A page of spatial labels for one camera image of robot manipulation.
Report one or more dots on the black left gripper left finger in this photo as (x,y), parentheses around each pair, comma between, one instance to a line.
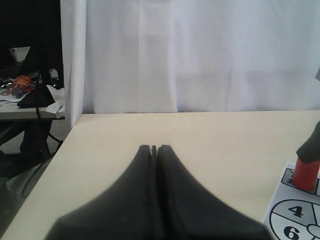
(127,210)

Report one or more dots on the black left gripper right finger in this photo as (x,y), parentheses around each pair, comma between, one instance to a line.
(190,212)

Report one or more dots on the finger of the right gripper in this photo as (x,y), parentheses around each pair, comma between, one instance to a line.
(309,151)

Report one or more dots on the red cylinder game piece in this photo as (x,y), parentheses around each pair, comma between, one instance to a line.
(305,175)

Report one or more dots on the printed number game board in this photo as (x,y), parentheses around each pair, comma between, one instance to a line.
(293,214)

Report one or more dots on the crumpled white paper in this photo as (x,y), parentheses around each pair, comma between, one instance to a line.
(58,107)

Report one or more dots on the black cloth on table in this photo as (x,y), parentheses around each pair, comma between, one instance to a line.
(41,98)

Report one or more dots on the white curtain backdrop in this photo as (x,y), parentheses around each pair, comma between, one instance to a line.
(167,56)

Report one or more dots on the grey side table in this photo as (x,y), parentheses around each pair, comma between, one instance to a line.
(12,112)

